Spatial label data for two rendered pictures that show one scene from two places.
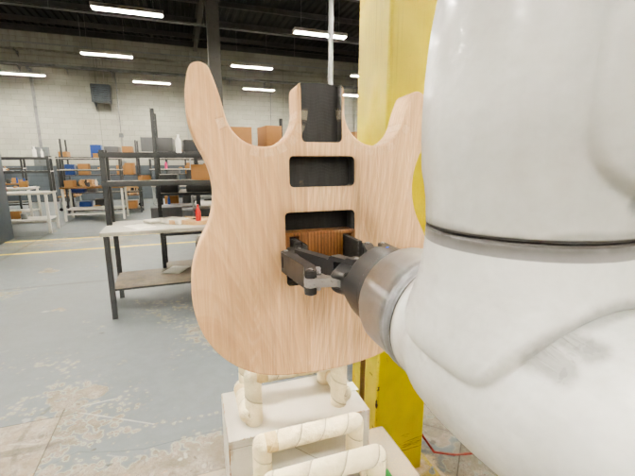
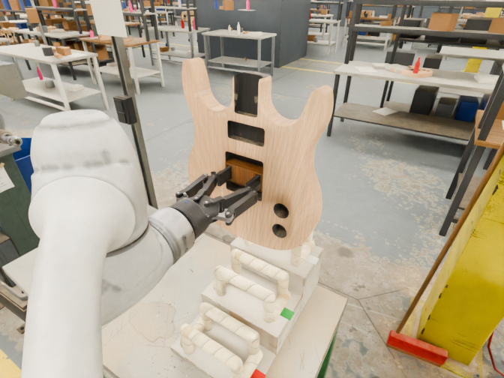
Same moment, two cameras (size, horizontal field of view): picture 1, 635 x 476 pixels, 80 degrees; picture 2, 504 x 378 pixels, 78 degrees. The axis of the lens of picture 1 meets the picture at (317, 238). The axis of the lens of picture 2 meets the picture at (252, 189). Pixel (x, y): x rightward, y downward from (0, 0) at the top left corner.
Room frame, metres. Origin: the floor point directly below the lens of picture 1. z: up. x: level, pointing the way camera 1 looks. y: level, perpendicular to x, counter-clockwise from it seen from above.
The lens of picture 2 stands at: (0.14, -0.49, 1.82)
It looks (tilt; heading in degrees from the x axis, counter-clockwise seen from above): 33 degrees down; 51
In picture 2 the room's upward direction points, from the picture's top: straight up
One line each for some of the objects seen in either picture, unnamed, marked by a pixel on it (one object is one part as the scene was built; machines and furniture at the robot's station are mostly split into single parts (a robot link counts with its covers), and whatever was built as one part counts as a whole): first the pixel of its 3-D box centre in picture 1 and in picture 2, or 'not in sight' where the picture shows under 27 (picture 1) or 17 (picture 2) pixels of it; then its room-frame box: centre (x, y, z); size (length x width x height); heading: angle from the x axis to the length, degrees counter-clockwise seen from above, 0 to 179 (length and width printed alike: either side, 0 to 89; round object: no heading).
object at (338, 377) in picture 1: (338, 382); (296, 252); (0.67, -0.04, 1.15); 0.03 x 0.03 x 0.09
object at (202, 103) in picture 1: (215, 110); (201, 83); (0.49, 0.13, 1.64); 0.07 x 0.04 x 0.10; 109
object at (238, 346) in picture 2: not in sight; (222, 352); (0.38, -0.05, 0.94); 0.27 x 0.15 x 0.01; 110
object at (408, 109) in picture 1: (398, 124); (310, 109); (0.57, -0.12, 1.63); 0.07 x 0.04 x 0.09; 109
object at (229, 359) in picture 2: not in sight; (209, 346); (0.34, -0.07, 1.04); 0.20 x 0.03 x 0.03; 109
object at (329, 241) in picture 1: (317, 246); (246, 174); (0.52, 0.00, 1.46); 0.10 x 0.03 x 0.05; 109
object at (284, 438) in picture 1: (310, 432); (258, 265); (0.57, 0.01, 1.12); 0.20 x 0.03 x 0.03; 109
